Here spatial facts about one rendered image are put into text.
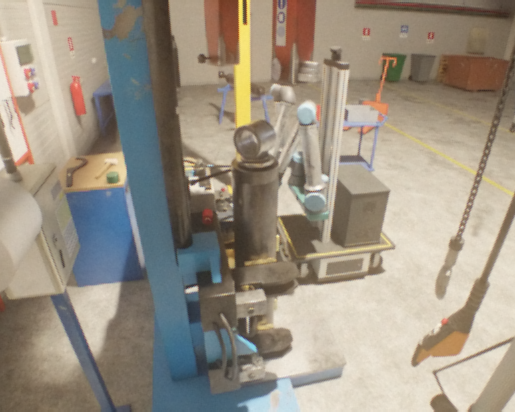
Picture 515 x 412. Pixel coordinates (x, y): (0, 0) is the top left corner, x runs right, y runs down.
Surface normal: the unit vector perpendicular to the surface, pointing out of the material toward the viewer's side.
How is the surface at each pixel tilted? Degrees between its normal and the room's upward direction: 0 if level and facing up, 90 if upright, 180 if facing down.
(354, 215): 90
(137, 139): 90
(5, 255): 90
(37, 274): 90
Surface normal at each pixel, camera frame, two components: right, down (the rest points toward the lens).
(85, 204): 0.22, 0.48
